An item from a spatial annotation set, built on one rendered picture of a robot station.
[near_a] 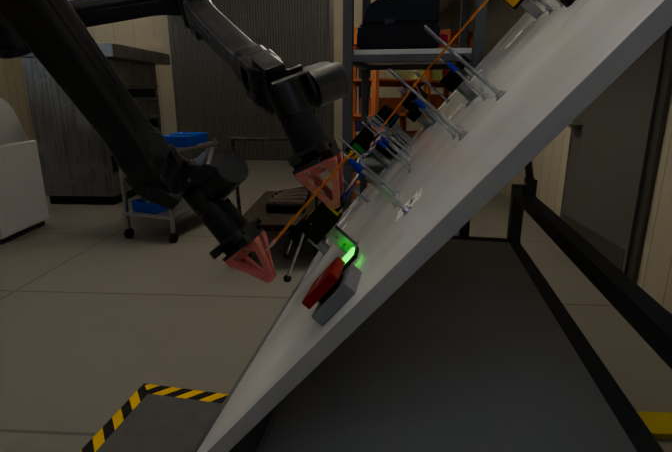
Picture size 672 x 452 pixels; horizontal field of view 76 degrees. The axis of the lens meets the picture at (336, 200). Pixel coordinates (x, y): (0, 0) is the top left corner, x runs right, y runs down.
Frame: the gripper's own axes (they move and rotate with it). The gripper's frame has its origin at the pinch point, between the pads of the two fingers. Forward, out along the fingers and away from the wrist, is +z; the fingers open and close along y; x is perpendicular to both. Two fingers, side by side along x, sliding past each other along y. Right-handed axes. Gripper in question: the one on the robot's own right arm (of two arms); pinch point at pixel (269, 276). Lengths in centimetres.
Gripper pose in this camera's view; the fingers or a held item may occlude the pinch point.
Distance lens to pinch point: 73.7
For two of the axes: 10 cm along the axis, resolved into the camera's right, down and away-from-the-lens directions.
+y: 1.4, -1.8, 9.7
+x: -7.7, 5.9, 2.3
